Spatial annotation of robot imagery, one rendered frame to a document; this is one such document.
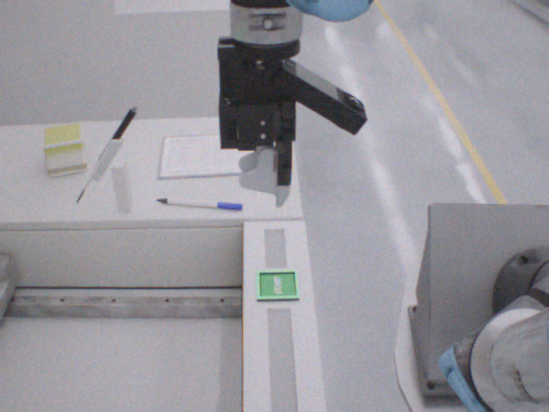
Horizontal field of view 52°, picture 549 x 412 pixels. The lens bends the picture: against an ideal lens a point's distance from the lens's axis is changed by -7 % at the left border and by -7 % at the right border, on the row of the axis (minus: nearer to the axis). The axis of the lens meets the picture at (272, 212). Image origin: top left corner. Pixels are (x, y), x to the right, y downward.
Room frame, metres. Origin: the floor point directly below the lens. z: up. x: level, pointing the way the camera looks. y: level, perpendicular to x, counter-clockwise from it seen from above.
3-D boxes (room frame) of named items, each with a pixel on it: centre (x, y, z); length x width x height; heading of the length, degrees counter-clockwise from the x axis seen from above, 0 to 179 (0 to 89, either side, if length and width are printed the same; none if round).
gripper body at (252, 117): (0.60, 0.01, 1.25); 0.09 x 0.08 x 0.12; 92
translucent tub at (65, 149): (0.91, 0.37, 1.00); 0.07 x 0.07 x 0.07; 17
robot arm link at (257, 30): (0.60, 0.01, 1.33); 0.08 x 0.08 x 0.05
